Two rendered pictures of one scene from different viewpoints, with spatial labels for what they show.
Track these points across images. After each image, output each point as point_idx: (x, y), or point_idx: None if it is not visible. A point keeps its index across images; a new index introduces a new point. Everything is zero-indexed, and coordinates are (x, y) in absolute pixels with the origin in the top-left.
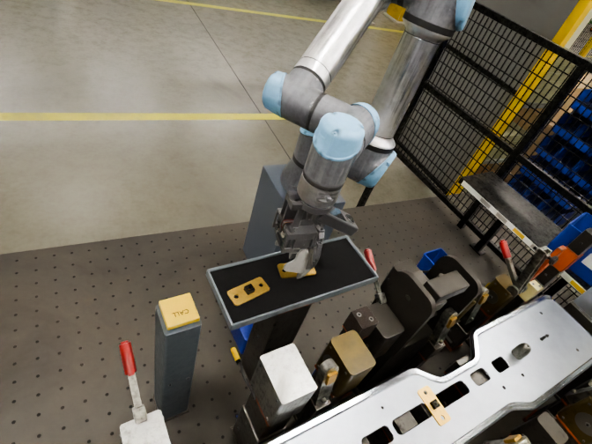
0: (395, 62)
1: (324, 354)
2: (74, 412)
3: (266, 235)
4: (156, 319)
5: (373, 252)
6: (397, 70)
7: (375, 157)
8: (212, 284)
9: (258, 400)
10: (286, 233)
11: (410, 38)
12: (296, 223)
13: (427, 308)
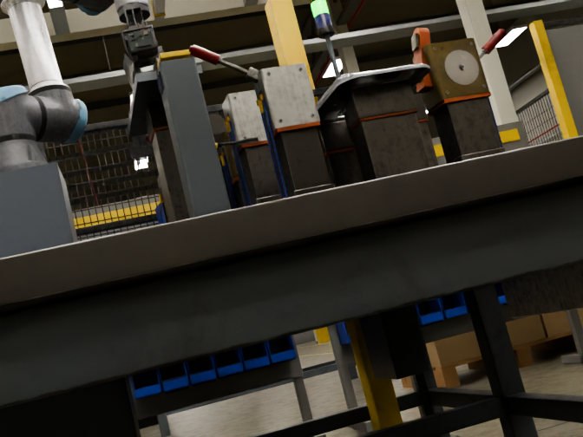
0: (28, 23)
1: (231, 151)
2: None
3: (42, 243)
4: (168, 76)
5: None
6: (35, 26)
7: (71, 95)
8: (153, 72)
9: (259, 138)
10: (150, 25)
11: (27, 3)
12: (144, 24)
13: (219, 120)
